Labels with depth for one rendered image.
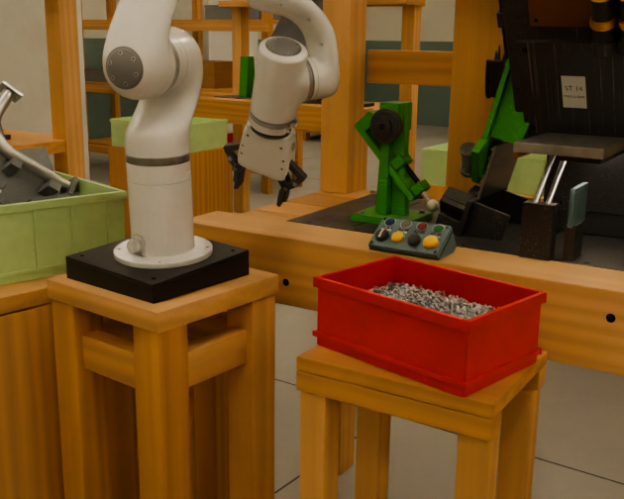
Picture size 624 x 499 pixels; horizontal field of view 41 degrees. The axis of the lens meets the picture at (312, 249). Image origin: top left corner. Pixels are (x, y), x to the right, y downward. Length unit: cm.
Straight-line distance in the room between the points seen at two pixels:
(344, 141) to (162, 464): 113
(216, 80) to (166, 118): 599
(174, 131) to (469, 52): 90
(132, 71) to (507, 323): 74
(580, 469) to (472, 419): 160
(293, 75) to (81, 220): 70
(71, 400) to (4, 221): 41
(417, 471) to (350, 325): 140
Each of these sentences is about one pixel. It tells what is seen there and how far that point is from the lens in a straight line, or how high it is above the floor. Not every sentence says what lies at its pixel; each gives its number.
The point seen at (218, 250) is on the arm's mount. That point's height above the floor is 90.
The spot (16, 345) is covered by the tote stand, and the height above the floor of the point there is 68.
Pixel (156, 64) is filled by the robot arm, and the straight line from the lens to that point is 149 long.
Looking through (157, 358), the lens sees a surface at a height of 76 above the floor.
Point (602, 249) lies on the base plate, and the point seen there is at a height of 90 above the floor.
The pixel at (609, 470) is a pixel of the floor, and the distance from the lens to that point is 289.
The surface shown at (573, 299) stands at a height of 87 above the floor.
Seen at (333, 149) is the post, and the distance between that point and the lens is 239.
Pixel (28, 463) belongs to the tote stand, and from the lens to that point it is 197.
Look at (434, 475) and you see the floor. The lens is 272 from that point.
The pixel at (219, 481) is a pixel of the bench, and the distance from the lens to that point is 213.
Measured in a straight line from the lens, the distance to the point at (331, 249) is 172.
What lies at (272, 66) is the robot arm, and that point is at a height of 126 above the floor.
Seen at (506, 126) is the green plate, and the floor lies 114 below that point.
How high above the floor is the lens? 131
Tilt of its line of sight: 14 degrees down
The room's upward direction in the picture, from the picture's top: 1 degrees clockwise
